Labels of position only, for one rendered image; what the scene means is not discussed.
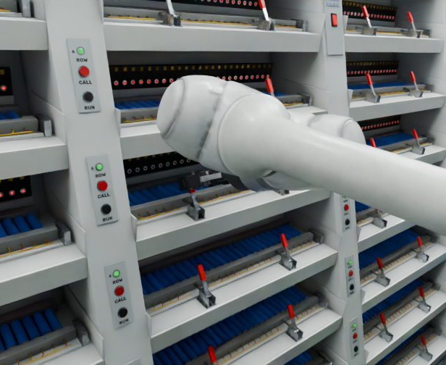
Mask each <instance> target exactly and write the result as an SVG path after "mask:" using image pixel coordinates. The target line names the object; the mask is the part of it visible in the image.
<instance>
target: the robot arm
mask: <svg viewBox="0 0 446 365"><path fill-rule="evenodd" d="M157 127H158V129H159V131H160V133H161V137H162V139H163V140H164V141H165V142H166V143H167V144H168V145H169V146H170V147H171V148H173V149H174V150H175V151H176V152H177V153H179V154H181V155H182V156H184V157H186V158H188V159H191V160H193V161H196V162H199V163H201V164H202V165H203V166H205V167H207V168H209V169H210V171H207V172H204V171H202V172H199V173H195V171H194V172H190V175H186V176H184V177H178V178H177V179H178V183H179V187H180V191H184V190H190V189H194V188H199V187H203V186H207V185H209V187H213V186H214V185H221V184H223V185H229V184H231V185H232V186H233V187H234V188H236V189H238V190H252V191H255V192H258V191H269V190H281V189H285V190H312V189H317V188H324V189H327V190H330V191H332V192H334V193H337V194H340V195H341V196H344V197H347V198H350V199H353V200H354V201H357V202H360V203H362V204H365V205H367V206H370V207H373V208H375V209H378V210H380V211H383V212H385V213H388V214H391V215H393V216H395V217H398V218H401V219H404V220H405V221H408V222H411V223H414V224H415V225H418V226H421V227H424V228H426V229H428V230H431V231H434V232H437V233H439V234H441V235H444V236H446V169H444V168H441V167H437V166H434V165H432V164H427V163H425V162H422V161H418V160H415V159H411V158H408V157H405V156H401V155H398V154H394V153H391V152H389V151H384V150H381V149H379V148H374V147H372V146H367V145H366V140H365V137H364V135H363V131H362V129H361V127H360V126H359V124H358V123H357V122H356V121H355V120H354V119H352V118H349V117H344V116H340V115H334V114H321V115H318V116H315V115H314V114H309V113H300V112H292V111H288V110H286V108H285V107H284V105H283V104H282V103H281V102H280V101H279V100H277V99H276V98H275V97H273V96H269V95H266V94H265V93H262V92H260V91H257V90H255V89H252V88H250V87H248V86H246V85H243V84H241V83H237V82H235V81H228V82H227V81H226V80H222V79H219V78H217V77H212V76H205V75H190V76H184V77H181V78H180V79H179V80H177V81H175V82H173V83H172V84H171V85H170V86H169V87H168V88H167V89H166V91H165V93H164V95H163V97H162V99H161V103H160V105H159V110H158V114H157Z"/></svg>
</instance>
